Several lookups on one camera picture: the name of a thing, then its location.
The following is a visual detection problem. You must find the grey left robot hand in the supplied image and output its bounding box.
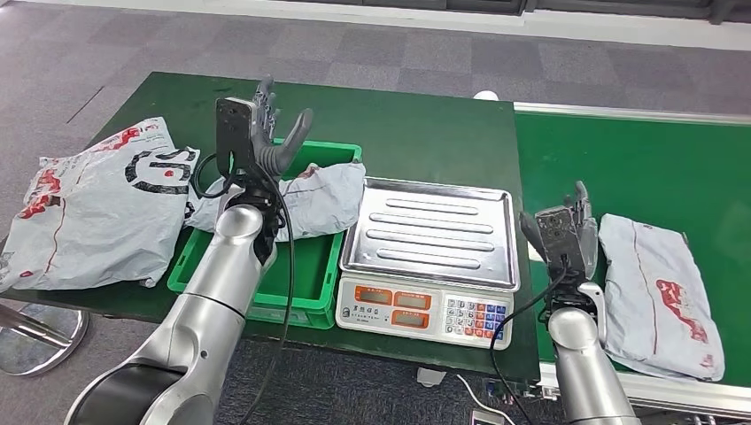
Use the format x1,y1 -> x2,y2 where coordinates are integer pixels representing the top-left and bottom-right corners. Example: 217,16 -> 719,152
251,74 -> 315,178

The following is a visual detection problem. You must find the green plastic bin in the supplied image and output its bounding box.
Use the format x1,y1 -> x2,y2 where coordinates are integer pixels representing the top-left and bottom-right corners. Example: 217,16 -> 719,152
166,139 -> 363,331

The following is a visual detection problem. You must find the chrome round stand base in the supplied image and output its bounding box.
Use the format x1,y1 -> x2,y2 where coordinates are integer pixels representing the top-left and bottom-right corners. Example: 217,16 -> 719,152
0,302 -> 90,378

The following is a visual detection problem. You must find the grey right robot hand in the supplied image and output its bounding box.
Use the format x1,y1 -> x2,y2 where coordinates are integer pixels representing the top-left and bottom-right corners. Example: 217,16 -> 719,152
519,180 -> 600,280

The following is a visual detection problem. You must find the white block under table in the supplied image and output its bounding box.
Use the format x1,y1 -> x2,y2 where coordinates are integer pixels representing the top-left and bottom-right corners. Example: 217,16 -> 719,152
416,366 -> 449,390

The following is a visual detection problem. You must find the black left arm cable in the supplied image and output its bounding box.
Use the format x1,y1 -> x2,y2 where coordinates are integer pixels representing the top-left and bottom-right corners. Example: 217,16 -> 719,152
190,151 -> 296,425

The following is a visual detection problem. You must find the green conveyor belt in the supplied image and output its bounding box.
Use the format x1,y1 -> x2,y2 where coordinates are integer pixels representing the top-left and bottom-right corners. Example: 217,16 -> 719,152
513,102 -> 751,421

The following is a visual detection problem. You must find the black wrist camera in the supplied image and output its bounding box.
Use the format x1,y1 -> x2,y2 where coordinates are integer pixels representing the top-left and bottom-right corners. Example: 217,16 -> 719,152
213,97 -> 257,177
537,205 -> 588,281

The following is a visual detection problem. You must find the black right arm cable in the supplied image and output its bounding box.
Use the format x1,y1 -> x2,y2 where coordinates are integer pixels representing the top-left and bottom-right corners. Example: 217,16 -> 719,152
488,258 -> 570,425

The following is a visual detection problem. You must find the white scale with steel tray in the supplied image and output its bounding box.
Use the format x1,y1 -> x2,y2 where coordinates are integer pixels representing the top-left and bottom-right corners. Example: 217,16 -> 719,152
335,175 -> 523,352

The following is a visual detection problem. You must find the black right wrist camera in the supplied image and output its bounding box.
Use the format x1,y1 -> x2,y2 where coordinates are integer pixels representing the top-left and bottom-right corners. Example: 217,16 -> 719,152
537,205 -> 588,281

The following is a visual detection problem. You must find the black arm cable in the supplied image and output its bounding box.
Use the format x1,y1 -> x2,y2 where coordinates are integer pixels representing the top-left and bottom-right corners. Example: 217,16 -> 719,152
488,258 -> 570,425
190,151 -> 296,425

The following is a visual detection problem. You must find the large white printed bag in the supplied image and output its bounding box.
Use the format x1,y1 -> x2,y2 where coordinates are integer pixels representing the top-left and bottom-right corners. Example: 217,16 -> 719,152
0,116 -> 202,293

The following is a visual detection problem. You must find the white cable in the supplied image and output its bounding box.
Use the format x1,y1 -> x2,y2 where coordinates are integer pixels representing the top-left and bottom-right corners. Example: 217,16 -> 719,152
453,372 -> 517,425

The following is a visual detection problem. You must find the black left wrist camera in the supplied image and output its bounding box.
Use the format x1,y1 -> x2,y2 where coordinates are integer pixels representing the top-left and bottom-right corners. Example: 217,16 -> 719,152
213,97 -> 257,177

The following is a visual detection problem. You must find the grey poly mailer parcel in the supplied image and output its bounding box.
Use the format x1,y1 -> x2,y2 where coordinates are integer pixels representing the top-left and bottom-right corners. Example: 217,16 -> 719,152
186,162 -> 367,243
598,212 -> 725,383

